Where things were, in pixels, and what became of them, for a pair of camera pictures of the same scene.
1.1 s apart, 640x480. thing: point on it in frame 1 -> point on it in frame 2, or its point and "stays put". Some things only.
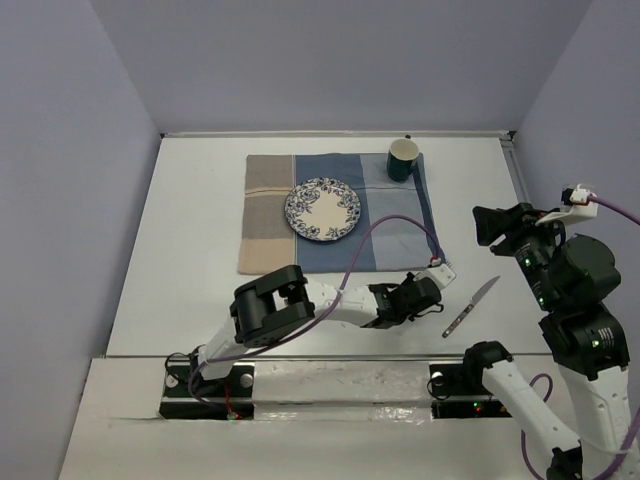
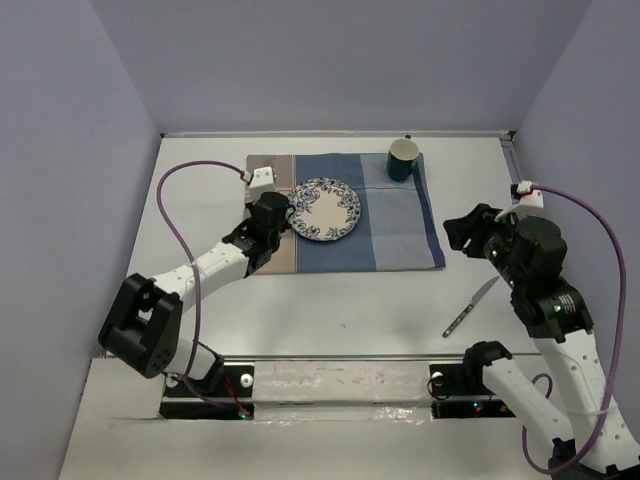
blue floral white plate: (322, 209) stays put
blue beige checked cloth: (396, 228) stays put
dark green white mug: (399, 162) stays put
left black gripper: (406, 281) -> (283, 226)
